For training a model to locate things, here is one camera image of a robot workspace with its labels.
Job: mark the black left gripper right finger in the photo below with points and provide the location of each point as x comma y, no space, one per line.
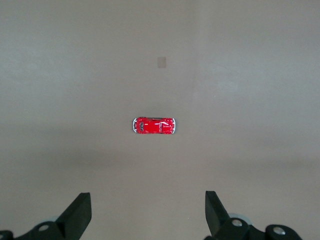
217,220

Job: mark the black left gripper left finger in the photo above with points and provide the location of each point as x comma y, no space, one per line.
75,217

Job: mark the small brown tape patch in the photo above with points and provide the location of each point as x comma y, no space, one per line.
161,62

